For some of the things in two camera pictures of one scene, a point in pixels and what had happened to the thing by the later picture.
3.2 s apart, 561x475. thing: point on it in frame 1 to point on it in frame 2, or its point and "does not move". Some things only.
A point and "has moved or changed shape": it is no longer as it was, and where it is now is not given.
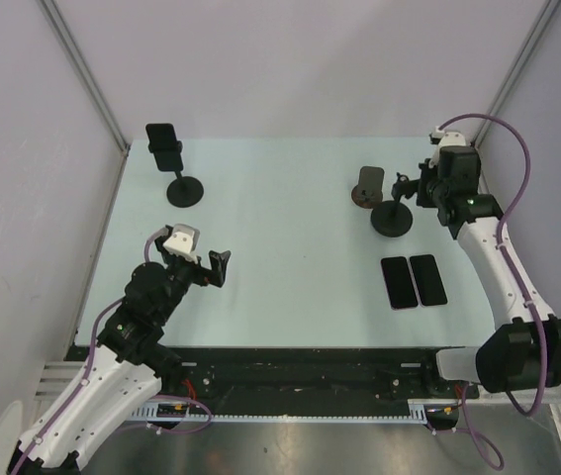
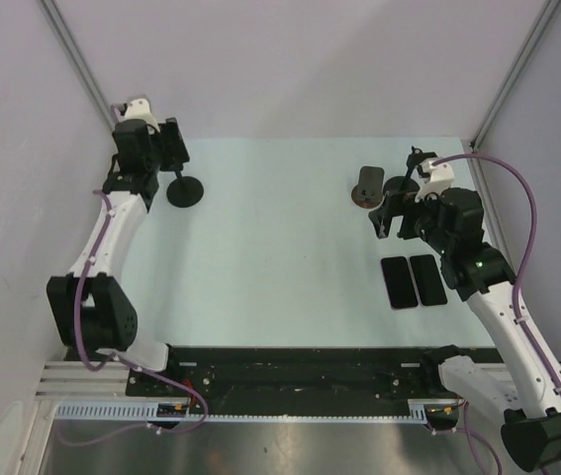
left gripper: x=216 y=274 to x=173 y=153
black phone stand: x=182 y=191 does not move
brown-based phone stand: x=369 y=190 does not move
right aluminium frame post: x=516 y=70 does not move
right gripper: x=421 y=199 to x=405 y=230
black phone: x=428 y=280 does not move
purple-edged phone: x=400 y=283 does not move
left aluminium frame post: x=91 y=82 does not move
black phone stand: x=392 y=219 has moved or changed shape
